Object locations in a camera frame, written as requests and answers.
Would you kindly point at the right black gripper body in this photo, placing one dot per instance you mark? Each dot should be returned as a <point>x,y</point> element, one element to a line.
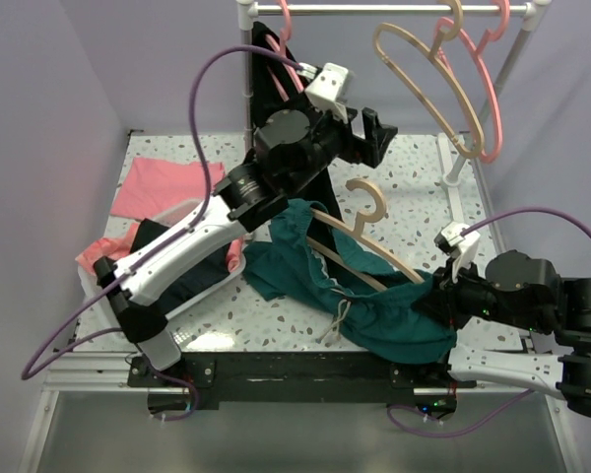
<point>468,295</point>

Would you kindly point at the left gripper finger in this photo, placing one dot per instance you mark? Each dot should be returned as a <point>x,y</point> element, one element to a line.
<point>377,138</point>
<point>353,128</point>

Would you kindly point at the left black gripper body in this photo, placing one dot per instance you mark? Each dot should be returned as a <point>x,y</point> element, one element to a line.
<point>341,143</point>

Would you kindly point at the teal green shorts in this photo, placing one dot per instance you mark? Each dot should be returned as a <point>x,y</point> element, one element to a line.
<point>367,300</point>

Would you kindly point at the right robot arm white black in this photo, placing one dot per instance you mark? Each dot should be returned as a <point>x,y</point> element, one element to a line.
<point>521,292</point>

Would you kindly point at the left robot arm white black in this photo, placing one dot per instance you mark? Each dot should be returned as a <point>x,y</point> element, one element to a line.
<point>290,149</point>

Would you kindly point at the black shorts on hanger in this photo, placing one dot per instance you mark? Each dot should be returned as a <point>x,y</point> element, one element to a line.
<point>272,87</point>

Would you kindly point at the pink hanger holding shorts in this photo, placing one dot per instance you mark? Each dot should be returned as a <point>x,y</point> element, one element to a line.
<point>280,46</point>

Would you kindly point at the pink garment in basket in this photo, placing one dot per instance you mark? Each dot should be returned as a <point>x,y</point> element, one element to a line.
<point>233,255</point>

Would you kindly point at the white metal clothes rack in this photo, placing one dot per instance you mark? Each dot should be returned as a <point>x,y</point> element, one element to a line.
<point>485,127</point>

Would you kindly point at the pink folded shirt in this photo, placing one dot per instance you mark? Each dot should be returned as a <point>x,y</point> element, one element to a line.
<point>153,186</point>

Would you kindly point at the dark navy garment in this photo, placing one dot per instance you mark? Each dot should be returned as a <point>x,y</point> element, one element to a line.
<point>203,276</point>

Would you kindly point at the coral patterned garment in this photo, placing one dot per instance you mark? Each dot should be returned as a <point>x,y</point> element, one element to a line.
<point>111,247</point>

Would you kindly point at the white laundry basket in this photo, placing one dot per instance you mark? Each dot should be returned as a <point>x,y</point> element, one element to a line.
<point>167,218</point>

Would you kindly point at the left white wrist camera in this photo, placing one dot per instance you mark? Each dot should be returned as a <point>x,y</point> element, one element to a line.
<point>327,89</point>

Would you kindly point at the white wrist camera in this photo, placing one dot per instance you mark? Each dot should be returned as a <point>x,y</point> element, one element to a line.
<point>459,247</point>
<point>327,89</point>

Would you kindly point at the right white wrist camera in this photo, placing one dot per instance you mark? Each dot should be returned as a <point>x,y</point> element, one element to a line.
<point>459,247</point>

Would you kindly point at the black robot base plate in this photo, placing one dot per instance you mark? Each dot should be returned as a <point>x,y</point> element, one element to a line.
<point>310,377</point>

